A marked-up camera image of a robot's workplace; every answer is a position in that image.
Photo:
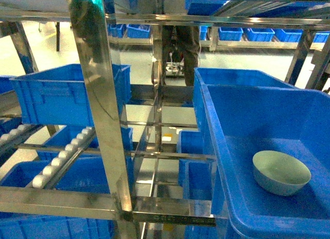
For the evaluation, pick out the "small blue bin centre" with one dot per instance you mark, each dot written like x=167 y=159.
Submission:
x=194 y=176

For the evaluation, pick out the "person legs dark trousers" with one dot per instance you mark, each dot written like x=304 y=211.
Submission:
x=188 y=40

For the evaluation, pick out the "white roller track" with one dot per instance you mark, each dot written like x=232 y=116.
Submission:
x=70 y=153

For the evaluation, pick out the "large blue bin near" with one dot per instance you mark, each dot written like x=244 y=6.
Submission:
x=242 y=112

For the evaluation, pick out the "mobile robot base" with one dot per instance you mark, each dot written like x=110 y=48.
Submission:
x=175 y=65

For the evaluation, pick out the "stainless steel shelf rack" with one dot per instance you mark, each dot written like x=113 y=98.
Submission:
x=89 y=20

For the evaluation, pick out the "green bowl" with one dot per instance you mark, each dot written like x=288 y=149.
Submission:
x=279 y=173

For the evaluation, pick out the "blue bin lower left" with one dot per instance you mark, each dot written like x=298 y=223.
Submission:
x=85 y=175

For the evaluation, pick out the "blue crate middle left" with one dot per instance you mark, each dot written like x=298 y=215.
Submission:
x=59 y=96

